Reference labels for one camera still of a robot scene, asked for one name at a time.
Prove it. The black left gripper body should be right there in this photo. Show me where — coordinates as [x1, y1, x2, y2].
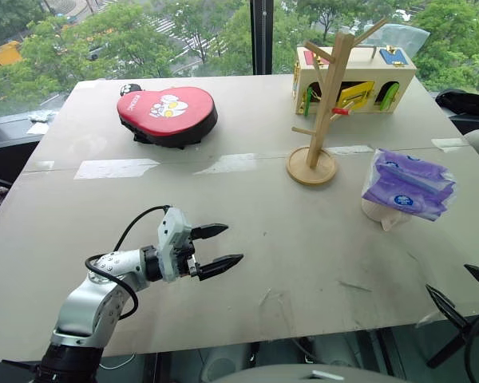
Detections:
[172, 236, 202, 282]

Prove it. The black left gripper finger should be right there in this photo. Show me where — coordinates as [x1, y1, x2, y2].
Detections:
[198, 253, 245, 282]
[190, 223, 230, 242]

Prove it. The wooden mug tree stand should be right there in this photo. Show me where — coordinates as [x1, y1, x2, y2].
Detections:
[285, 16, 389, 186]

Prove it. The black slanted bar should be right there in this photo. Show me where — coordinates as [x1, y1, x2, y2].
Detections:
[426, 318, 479, 369]

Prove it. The clear tape strip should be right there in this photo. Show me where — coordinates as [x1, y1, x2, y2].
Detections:
[326, 144, 375, 156]
[73, 158, 161, 181]
[192, 152, 261, 176]
[430, 136, 471, 153]

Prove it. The dark rounded shape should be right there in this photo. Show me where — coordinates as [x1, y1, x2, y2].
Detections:
[199, 343, 257, 383]

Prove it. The purple tissue pack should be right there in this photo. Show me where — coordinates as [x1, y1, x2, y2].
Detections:
[360, 148, 457, 223]

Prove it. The red heart-shaped punch pad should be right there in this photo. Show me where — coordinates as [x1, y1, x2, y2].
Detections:
[117, 86, 220, 151]

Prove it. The black spotted plush ball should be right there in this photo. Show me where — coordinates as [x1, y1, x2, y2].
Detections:
[119, 82, 144, 98]

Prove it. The black bag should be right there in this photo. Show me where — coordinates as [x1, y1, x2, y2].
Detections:
[434, 89, 479, 117]

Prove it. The crumpled clear wrapper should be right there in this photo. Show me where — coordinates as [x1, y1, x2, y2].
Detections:
[26, 109, 58, 123]

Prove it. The wooden latch busy box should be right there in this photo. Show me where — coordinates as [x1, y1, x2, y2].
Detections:
[291, 45, 418, 118]

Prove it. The clear plastic bag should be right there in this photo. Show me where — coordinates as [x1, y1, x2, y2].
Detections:
[366, 22, 431, 57]

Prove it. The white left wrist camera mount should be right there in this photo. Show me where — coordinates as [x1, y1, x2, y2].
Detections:
[156, 207, 193, 284]

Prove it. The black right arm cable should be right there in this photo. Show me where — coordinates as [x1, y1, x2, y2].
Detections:
[461, 317, 479, 383]

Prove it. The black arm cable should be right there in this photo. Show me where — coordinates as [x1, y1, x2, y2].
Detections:
[84, 204, 172, 321]
[461, 317, 479, 383]

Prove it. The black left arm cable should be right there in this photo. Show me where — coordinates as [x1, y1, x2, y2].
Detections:
[84, 204, 172, 321]

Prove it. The black window frame post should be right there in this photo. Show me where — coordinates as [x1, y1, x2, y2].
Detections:
[249, 0, 274, 77]

